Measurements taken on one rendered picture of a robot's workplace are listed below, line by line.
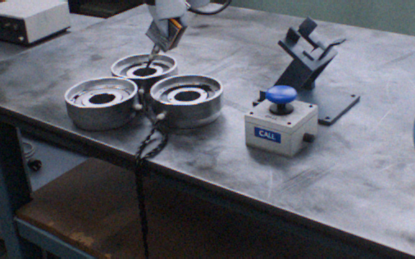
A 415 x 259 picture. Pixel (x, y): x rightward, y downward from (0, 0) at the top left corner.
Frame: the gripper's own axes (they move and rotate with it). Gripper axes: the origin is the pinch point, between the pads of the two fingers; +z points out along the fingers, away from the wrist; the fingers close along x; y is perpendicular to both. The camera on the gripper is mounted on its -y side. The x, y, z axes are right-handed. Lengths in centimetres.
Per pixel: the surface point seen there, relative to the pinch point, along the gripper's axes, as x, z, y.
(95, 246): -9.4, 38.1, -12.5
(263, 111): -2.2, 8.7, 16.8
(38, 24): 31, 20, -71
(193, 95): 1.0, 11.1, 2.6
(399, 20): 160, 50, -24
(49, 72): -0.3, 13.1, -28.4
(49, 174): 36, 72, -85
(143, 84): -1.1, 10.2, -5.3
